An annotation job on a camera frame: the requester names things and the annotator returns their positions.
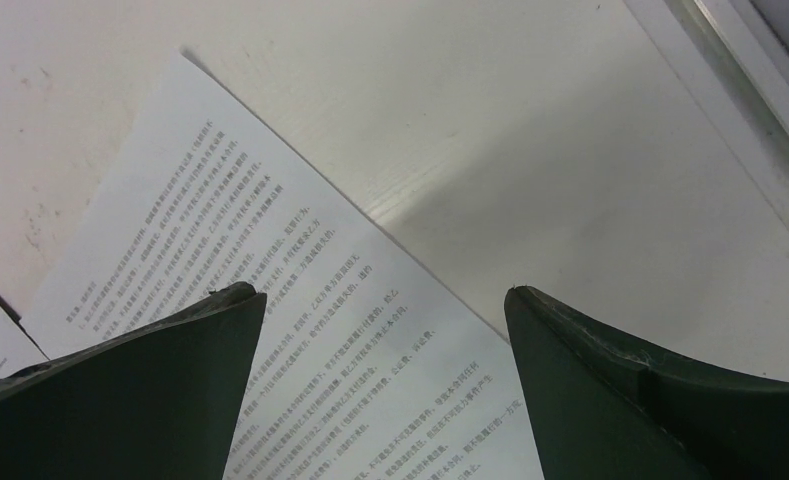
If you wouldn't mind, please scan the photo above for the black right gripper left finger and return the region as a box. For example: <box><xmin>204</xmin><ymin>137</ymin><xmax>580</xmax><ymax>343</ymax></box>
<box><xmin>0</xmin><ymin>282</ymin><xmax>267</xmax><ymax>479</ymax></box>

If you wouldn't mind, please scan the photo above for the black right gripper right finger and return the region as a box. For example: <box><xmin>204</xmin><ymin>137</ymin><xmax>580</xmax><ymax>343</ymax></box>
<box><xmin>504</xmin><ymin>286</ymin><xmax>789</xmax><ymax>479</ymax></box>

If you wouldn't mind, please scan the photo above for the white paper sheet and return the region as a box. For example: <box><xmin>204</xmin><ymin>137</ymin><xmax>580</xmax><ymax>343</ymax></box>
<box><xmin>21</xmin><ymin>55</ymin><xmax>543</xmax><ymax>479</ymax></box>

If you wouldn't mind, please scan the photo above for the aluminium frame rail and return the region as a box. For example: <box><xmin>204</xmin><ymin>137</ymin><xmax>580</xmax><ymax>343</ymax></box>
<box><xmin>626</xmin><ymin>1</ymin><xmax>789</xmax><ymax>231</ymax></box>

